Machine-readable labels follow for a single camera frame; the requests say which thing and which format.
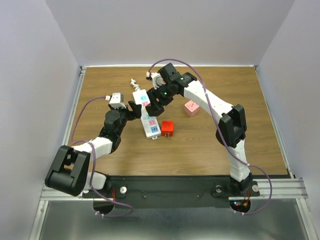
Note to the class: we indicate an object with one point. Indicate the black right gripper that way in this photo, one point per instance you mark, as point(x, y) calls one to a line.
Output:
point(153, 94)

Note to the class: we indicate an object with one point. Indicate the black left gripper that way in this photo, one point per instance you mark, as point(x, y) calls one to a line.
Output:
point(136, 109)

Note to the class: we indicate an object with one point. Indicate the white multicolour power strip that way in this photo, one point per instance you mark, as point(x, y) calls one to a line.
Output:
point(149, 123)

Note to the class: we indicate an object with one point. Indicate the pink cube plug adapter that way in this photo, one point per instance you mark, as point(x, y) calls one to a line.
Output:
point(191, 108)

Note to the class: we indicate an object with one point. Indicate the black cube plug adapter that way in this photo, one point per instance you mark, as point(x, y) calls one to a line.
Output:
point(154, 109)

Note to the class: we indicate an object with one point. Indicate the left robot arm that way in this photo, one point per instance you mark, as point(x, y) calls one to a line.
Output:
point(69, 172)

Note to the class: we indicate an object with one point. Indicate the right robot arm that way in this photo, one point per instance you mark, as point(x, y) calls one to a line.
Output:
point(230, 120)

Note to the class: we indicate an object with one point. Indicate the red cube plug adapter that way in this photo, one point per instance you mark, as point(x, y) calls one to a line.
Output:
point(167, 128)

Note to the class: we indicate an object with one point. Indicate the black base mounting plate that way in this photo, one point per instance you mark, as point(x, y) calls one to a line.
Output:
point(191, 191)

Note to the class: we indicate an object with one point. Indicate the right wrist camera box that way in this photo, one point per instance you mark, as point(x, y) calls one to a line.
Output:
point(155, 78)

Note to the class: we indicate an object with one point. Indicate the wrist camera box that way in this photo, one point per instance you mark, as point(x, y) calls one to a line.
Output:
point(155, 78)
point(116, 100)

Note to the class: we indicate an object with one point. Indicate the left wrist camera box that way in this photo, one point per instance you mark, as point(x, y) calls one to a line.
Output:
point(116, 100)

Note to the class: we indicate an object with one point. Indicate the aluminium frame rail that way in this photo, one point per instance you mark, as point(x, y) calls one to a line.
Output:
point(282, 188)

